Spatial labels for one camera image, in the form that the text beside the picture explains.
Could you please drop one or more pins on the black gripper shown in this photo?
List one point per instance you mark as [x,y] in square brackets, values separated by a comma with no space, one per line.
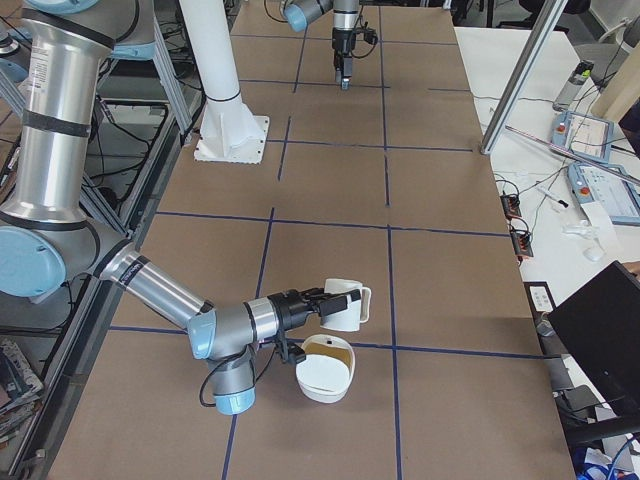
[342,43]
[286,309]

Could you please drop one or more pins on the stack of books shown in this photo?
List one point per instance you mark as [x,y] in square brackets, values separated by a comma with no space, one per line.
[21,390]

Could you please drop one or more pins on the aluminium frame post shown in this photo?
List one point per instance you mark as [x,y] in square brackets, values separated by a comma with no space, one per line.
[543,27]

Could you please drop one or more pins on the aluminium frame rack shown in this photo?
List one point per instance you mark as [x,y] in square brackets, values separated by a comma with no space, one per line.
[56,225]

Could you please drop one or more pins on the black laptop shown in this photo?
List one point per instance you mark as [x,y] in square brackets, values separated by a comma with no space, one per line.
[599,327]

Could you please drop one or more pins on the white pedestal column base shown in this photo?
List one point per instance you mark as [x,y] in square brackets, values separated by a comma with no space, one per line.
[229,131]

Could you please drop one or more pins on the near teach pendant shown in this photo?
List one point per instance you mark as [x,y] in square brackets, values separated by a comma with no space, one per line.
[619,198]

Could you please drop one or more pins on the orange circuit board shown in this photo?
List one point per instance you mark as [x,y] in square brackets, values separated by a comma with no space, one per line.
[522,243]
[511,206]

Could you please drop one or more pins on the teach pendant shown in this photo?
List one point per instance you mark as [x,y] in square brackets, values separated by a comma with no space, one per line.
[619,198]
[584,135]

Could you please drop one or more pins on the far teach pendant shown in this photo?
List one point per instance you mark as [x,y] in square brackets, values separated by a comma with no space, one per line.
[584,135]

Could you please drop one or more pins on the white oval bowl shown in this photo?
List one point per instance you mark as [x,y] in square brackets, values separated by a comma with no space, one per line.
[328,370]

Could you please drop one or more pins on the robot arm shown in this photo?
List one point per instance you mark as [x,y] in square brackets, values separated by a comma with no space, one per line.
[299,14]
[226,338]

